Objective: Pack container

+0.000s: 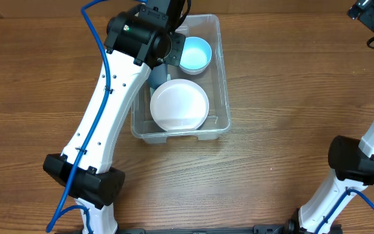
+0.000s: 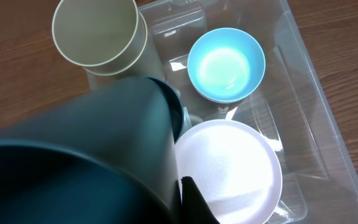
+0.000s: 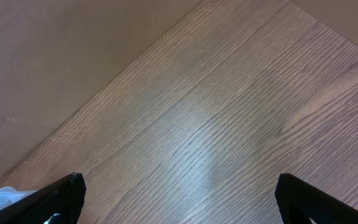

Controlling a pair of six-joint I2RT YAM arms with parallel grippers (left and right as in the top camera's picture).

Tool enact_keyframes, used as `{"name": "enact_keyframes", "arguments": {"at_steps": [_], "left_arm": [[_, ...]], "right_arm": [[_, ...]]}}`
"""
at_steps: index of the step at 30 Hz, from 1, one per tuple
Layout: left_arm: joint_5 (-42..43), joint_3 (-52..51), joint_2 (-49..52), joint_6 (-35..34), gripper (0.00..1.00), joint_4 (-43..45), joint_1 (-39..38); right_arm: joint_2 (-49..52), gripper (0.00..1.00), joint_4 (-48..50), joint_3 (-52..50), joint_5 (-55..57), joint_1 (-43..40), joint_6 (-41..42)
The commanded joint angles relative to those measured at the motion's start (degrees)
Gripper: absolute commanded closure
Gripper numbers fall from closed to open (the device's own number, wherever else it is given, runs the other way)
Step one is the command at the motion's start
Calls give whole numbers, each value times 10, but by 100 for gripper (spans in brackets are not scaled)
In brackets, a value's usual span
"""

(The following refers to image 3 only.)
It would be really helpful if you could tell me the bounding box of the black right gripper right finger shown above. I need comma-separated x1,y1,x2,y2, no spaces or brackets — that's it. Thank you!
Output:
275,173,358,224

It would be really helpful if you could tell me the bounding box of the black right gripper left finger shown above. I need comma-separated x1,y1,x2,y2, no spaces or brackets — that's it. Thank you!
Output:
0,173,86,224

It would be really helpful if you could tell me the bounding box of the clear plastic storage bin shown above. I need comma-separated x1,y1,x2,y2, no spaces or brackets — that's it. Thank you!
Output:
0,187,36,210

